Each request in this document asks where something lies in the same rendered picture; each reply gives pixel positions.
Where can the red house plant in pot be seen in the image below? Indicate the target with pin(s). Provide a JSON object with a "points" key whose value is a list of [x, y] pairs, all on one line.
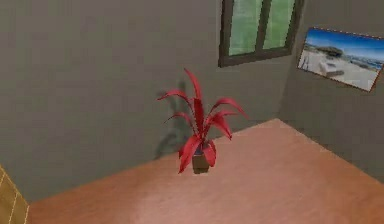
{"points": [[200, 126]]}

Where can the framed beach picture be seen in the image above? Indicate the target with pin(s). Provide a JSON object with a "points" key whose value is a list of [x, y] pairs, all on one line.
{"points": [[343, 56]]}

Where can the dark framed window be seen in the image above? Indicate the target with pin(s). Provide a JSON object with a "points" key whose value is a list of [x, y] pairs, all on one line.
{"points": [[256, 30]]}

